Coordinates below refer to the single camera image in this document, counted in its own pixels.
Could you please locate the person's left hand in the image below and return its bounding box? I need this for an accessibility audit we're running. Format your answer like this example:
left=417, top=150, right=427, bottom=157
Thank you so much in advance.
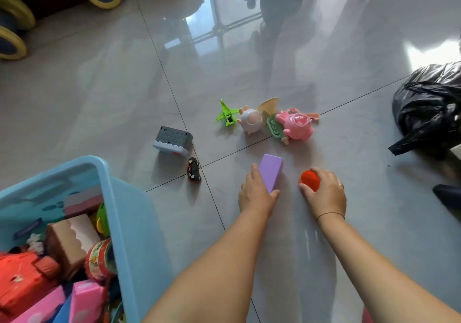
left=237, top=163, right=280, bottom=219

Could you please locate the person's right hand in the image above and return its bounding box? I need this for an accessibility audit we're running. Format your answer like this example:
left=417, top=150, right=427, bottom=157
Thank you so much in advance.
left=298, top=167, right=347, bottom=221

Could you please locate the purple foam block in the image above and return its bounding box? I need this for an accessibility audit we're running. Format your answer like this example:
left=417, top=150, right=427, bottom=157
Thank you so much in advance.
left=258, top=153, right=284, bottom=194

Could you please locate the small red black toy car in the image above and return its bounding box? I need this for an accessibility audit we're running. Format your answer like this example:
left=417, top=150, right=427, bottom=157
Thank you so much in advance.
left=186, top=157, right=202, bottom=183

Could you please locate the small green toy piece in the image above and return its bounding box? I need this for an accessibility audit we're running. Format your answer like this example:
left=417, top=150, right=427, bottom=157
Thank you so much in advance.
left=266, top=113, right=285, bottom=140

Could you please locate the pink pig toy pot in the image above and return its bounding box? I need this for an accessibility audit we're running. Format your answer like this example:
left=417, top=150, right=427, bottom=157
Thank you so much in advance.
left=275, top=107, right=320, bottom=145

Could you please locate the round pink pig toy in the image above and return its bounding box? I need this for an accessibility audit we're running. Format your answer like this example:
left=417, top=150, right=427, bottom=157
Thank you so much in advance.
left=237, top=105, right=264, bottom=135

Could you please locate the green toy airplane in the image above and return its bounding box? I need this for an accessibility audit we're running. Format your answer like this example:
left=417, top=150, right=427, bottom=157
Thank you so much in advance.
left=216, top=98, right=240, bottom=127

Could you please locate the grey toothed toy block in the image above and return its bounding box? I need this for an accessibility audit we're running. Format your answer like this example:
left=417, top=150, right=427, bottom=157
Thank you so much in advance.
left=152, top=125, right=194, bottom=158

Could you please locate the blue plastic storage bin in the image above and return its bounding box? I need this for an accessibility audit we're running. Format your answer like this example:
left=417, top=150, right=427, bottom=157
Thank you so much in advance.
left=0, top=155, right=173, bottom=323

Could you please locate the green oval toy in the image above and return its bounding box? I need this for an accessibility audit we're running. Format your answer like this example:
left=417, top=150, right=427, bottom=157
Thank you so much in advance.
left=95, top=203, right=110, bottom=237

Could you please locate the round colourful toy drum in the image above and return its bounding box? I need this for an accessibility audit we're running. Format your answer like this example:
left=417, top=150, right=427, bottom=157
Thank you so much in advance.
left=85, top=239, right=118, bottom=282

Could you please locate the white bunny toy board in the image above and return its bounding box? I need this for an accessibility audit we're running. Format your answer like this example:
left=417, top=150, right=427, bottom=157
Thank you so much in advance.
left=63, top=186, right=104, bottom=219

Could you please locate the pink toy wedge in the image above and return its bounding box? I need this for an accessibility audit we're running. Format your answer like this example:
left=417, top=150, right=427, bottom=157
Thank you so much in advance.
left=11, top=286, right=67, bottom=323
left=68, top=279, right=107, bottom=323

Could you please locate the teal purple toy robot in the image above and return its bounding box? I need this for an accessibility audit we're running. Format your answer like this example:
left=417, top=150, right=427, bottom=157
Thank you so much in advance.
left=14, top=218, right=46, bottom=255

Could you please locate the red toy camera robot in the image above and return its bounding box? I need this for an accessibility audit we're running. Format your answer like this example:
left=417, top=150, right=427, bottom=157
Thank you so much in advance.
left=0, top=250, right=61, bottom=316

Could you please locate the person's right forearm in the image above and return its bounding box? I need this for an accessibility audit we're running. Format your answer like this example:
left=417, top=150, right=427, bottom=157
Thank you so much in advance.
left=316, top=213, right=461, bottom=323

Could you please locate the person's left forearm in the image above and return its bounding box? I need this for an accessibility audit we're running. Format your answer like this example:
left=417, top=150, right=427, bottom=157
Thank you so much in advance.
left=142, top=211, right=271, bottom=323

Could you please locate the black furniture foot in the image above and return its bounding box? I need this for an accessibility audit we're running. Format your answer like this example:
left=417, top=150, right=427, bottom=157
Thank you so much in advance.
left=432, top=184, right=461, bottom=211

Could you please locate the black plastic bag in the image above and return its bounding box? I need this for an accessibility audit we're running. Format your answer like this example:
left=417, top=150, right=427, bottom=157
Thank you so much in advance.
left=388, top=61, right=461, bottom=160

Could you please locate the thin wrist bracelet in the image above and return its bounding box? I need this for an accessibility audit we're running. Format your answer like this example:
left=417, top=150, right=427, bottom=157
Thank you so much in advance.
left=316, top=211, right=346, bottom=223

